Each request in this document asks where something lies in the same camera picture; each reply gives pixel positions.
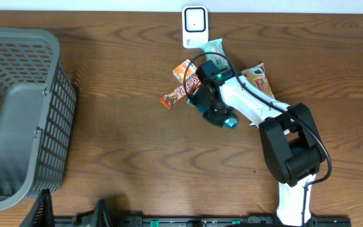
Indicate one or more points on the teal mouthwash bottle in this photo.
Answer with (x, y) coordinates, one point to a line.
(221, 117)

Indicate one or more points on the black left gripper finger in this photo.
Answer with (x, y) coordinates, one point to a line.
(41, 214)
(101, 217)

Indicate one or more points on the cream snack bag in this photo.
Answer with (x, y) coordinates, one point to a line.
(256, 75)

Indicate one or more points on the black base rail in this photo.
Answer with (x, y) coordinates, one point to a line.
(264, 220)

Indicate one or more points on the red Top chocolate bar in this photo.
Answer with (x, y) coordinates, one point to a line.
(190, 83)

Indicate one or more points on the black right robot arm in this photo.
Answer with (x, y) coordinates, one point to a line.
(292, 147)

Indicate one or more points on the grey plastic mesh basket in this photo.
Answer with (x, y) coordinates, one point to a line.
(37, 107)

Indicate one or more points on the small orange snack packet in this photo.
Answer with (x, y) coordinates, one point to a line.
(183, 72)

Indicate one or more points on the light teal snack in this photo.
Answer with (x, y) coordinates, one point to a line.
(217, 58)

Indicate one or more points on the white barcode scanner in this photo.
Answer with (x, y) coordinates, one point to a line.
(195, 29)

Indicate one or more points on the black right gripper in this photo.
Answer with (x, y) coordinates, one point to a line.
(216, 120)

